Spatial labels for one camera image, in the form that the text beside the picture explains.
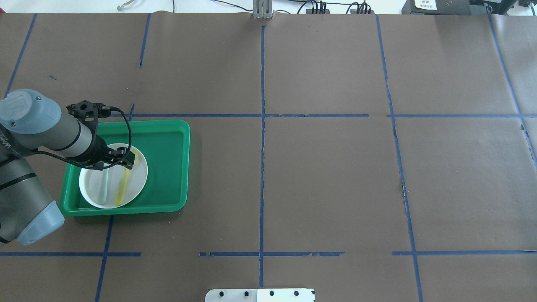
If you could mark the pale green plastic fork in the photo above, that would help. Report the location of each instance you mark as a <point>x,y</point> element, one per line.
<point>104,187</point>

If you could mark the left black cable connector block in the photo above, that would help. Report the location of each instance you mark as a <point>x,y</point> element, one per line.
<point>317,8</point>

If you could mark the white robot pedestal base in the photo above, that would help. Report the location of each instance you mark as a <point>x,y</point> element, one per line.
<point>261,295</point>

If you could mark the black cable connector block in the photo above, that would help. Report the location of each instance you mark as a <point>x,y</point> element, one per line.
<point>360,8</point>
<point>317,8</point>

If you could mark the aluminium frame post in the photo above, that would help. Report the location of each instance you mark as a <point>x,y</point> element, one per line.
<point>263,9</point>

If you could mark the yellow plastic spoon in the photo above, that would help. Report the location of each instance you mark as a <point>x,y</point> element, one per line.
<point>121,194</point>

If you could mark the right black cable connector block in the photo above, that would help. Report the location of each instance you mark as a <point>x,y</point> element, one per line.
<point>360,8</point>

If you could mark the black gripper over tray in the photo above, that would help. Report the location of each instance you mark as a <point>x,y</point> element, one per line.
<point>99,149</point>

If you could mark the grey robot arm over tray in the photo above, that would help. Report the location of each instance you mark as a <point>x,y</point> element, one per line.
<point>33,124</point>

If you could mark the black box with label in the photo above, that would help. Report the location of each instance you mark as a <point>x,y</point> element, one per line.
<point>442,7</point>

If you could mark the green plastic tray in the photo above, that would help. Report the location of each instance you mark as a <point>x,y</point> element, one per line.
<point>166,145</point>

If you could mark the white round plate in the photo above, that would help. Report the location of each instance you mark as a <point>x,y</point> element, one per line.
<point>89,183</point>

